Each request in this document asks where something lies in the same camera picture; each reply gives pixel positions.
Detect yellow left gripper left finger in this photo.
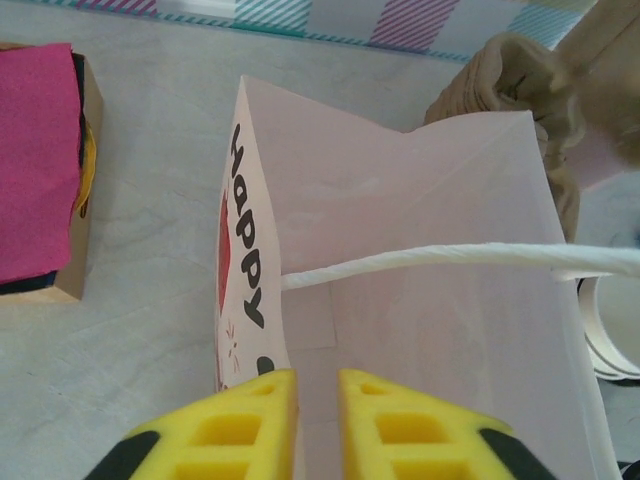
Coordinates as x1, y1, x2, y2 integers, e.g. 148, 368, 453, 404
89, 368, 302, 480

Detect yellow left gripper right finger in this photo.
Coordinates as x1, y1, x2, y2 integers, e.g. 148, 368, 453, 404
338, 368, 556, 480

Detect white red printed paper bag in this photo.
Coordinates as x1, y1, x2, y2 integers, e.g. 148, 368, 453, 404
212, 74, 640, 480

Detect brown pulp cup carrier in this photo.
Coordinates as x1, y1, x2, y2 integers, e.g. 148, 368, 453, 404
549, 0, 640, 169

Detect stack of black paper cups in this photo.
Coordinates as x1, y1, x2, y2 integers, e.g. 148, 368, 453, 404
574, 272, 640, 382

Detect yellow napkin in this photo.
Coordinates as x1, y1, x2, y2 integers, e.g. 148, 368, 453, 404
74, 122, 99, 219

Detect cardboard napkin box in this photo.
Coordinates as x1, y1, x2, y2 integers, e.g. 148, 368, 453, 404
0, 42, 105, 304

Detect pink napkin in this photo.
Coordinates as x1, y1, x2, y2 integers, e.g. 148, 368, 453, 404
0, 43, 84, 286

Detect stack of pulp cup carriers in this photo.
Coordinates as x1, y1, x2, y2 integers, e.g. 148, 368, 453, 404
424, 32, 584, 242

